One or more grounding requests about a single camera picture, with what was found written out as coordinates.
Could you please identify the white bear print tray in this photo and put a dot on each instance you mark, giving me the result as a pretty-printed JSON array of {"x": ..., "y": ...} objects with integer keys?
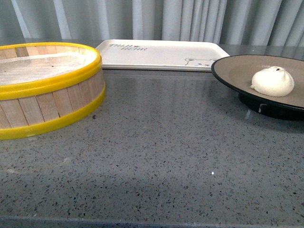
[{"x": 159, "y": 55}]

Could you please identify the yellow rimmed wooden steamer basket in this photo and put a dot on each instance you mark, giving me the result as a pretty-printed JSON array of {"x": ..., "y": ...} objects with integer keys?
[{"x": 38, "y": 107}]

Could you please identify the white mesh steamer liner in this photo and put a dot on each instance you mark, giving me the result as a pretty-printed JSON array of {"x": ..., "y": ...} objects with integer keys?
[{"x": 33, "y": 63}]

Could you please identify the brown plate with black rim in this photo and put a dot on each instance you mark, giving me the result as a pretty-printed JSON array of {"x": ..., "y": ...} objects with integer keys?
[{"x": 236, "y": 72}]

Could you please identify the grey pleated curtain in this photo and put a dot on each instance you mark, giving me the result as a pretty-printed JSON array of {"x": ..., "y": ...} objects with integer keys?
[{"x": 234, "y": 22}]

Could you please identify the white steamed bun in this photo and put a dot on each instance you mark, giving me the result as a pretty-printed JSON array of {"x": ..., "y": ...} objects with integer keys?
[{"x": 273, "y": 81}]

